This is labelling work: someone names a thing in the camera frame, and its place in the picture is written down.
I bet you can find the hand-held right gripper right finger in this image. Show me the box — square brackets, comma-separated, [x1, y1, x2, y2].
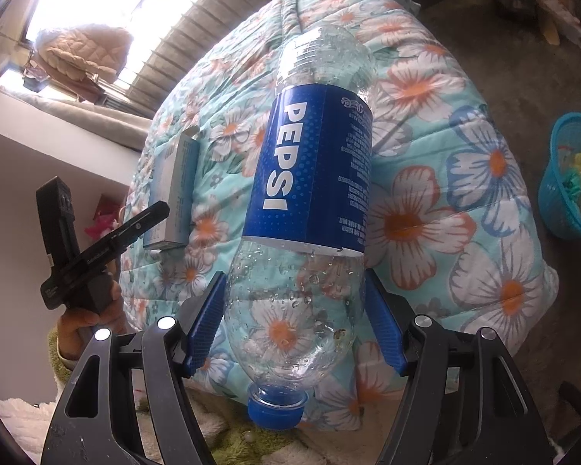
[362, 269, 555, 465]

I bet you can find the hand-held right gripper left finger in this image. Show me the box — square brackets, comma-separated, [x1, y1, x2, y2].
[40, 270, 227, 465]

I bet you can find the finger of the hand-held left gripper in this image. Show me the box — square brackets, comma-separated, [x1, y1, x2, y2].
[58, 201, 170, 277]
[36, 177, 81, 272]

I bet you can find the blue and white carton box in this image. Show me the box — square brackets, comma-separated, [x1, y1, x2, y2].
[143, 126, 201, 250]

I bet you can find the clear bottle with blue label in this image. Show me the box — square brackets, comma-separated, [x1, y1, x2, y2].
[223, 24, 378, 432]

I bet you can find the blue plastic waste basket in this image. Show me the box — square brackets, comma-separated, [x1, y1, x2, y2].
[537, 112, 581, 242]

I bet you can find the person's left forearm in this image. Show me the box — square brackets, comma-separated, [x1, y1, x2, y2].
[46, 327, 81, 400]

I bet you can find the person's left hand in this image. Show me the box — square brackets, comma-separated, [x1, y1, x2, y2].
[57, 281, 124, 359]

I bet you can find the cardboard box with pink cloth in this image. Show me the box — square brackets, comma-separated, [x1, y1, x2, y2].
[84, 194, 127, 243]

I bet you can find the grey rolled mat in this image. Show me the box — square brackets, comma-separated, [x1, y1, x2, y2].
[0, 74, 152, 152]

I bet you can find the beige puffer jacket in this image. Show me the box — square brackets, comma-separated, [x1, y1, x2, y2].
[31, 24, 134, 105]

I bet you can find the balcony railing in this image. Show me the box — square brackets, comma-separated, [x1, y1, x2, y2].
[101, 0, 320, 117]

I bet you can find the floral quilt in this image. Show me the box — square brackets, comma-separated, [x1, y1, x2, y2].
[119, 0, 560, 434]

